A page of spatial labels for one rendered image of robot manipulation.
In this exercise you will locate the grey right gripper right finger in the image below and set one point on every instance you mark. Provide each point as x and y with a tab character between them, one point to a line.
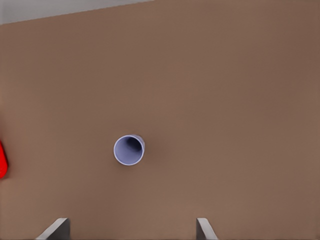
204	230

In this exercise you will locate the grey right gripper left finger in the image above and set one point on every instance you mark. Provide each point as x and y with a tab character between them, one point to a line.
58	229

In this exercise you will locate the lavender blue cup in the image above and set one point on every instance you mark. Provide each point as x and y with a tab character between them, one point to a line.
128	150

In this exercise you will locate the red tray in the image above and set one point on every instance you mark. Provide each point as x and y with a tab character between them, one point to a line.
2	162

